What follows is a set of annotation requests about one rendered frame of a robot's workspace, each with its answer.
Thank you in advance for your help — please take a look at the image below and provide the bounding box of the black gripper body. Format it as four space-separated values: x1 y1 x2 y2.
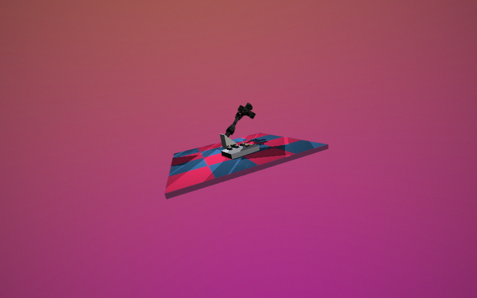
238 105 256 119

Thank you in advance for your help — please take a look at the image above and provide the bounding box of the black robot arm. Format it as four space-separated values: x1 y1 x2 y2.
225 103 253 137

